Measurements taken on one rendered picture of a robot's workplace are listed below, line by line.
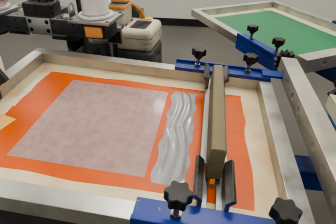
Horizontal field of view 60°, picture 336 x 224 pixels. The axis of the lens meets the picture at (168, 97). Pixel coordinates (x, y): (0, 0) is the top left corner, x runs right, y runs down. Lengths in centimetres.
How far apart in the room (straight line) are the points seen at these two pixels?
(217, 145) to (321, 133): 25
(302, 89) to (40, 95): 72
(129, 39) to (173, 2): 292
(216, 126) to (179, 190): 18
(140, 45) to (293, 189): 123
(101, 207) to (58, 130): 28
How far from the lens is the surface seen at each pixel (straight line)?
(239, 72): 95
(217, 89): 71
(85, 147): 69
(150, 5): 462
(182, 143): 69
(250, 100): 90
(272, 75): 96
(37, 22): 122
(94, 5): 107
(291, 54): 105
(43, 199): 56
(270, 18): 179
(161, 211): 51
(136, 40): 165
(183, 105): 81
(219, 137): 57
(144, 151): 67
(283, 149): 70
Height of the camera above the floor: 145
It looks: 32 degrees down
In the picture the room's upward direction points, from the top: straight up
